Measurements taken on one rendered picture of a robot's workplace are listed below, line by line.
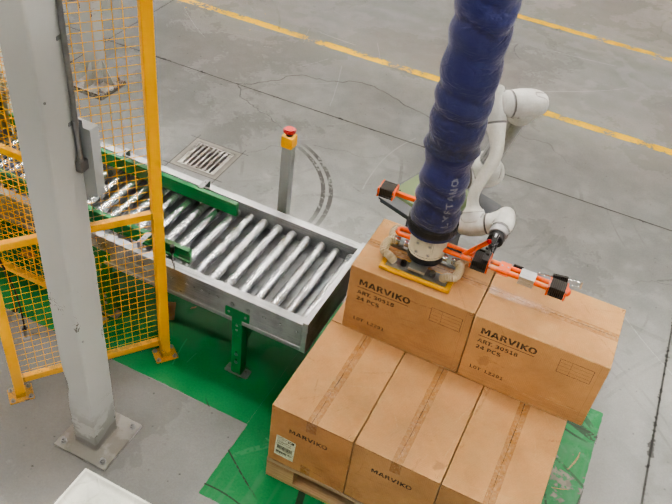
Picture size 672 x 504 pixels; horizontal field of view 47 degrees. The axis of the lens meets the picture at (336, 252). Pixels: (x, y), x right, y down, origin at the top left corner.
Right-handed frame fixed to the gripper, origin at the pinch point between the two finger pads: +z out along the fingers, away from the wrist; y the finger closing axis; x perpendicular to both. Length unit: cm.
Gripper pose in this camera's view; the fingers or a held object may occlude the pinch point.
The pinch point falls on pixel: (485, 262)
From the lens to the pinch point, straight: 354.3
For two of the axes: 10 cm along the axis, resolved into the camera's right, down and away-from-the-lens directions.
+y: -1.0, 7.4, 6.6
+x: -9.1, -3.4, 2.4
